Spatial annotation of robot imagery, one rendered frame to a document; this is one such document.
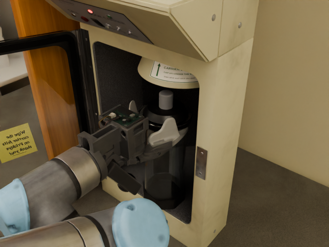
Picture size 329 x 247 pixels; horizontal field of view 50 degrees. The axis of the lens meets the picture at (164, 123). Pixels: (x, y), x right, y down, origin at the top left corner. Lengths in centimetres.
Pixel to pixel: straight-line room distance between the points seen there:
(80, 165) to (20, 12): 32
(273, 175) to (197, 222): 36
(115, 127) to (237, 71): 22
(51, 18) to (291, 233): 72
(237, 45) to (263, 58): 43
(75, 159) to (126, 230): 19
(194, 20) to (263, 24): 54
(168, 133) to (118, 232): 29
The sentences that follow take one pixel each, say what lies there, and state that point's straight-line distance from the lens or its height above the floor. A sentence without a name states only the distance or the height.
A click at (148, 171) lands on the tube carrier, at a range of 75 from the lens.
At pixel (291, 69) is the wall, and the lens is 97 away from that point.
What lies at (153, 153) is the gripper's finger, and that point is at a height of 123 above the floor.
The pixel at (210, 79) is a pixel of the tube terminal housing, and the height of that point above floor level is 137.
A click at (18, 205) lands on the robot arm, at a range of 51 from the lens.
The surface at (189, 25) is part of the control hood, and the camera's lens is 44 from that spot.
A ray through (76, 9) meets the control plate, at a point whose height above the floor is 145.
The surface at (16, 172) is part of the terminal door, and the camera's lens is 84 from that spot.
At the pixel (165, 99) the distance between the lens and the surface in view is 67.
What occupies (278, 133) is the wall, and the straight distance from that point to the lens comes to 107.
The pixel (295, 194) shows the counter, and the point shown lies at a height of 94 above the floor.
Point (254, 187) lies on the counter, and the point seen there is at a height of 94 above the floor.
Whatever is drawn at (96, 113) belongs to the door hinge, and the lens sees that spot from 81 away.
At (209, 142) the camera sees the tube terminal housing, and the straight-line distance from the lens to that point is 61.
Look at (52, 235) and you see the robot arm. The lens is 38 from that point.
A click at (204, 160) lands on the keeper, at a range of 64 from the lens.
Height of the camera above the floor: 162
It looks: 34 degrees down
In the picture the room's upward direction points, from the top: straight up
